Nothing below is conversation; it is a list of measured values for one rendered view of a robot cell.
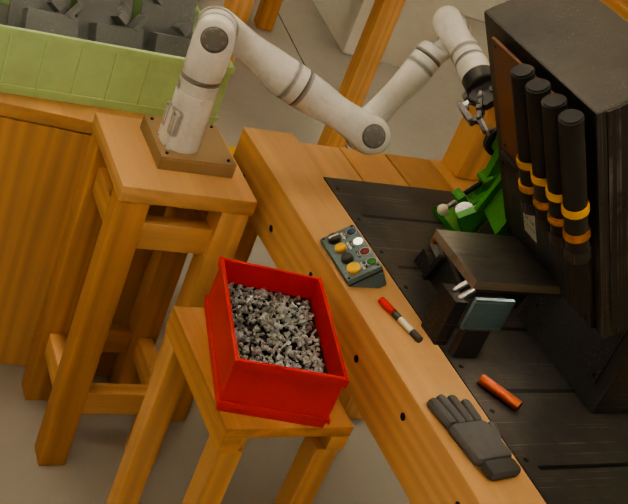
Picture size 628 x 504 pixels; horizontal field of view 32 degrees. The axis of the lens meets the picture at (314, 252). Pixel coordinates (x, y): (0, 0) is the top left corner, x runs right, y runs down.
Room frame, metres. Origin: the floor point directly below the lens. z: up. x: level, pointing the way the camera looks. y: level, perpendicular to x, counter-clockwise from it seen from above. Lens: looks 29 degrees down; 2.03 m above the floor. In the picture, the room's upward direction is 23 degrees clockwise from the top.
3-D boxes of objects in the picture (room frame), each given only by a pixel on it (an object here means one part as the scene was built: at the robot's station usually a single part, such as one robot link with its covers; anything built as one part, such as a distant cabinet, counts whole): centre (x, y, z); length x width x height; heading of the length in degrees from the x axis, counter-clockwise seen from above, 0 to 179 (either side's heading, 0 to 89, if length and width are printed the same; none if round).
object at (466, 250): (1.92, -0.40, 1.11); 0.39 x 0.16 x 0.03; 125
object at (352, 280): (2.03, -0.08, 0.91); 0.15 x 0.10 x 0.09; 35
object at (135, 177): (2.27, 0.38, 0.83); 0.32 x 0.32 x 0.04; 32
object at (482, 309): (1.87, -0.36, 0.97); 0.10 x 0.02 x 0.14; 125
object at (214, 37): (2.26, 0.38, 1.13); 0.09 x 0.09 x 0.17; 13
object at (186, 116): (2.26, 0.38, 0.97); 0.09 x 0.09 x 0.17; 39
